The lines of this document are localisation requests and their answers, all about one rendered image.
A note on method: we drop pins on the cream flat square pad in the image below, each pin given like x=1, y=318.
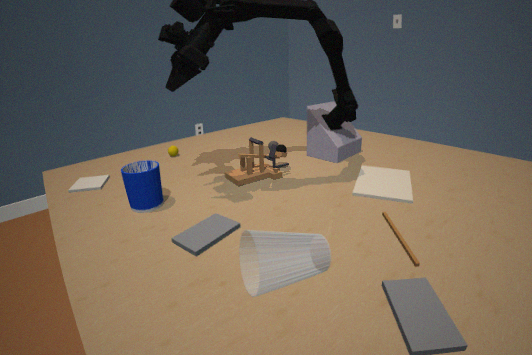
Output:
x=384, y=184

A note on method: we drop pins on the brown wooden rod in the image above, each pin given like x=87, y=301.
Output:
x=401, y=240

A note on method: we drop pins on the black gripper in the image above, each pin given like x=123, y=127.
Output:
x=187, y=61

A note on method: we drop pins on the yellow ball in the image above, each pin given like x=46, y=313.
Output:
x=172, y=150

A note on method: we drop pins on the beige flat square plate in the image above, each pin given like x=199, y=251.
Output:
x=89, y=183

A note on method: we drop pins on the blue cup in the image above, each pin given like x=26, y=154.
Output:
x=143, y=186

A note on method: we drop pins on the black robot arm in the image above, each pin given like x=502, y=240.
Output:
x=221, y=18

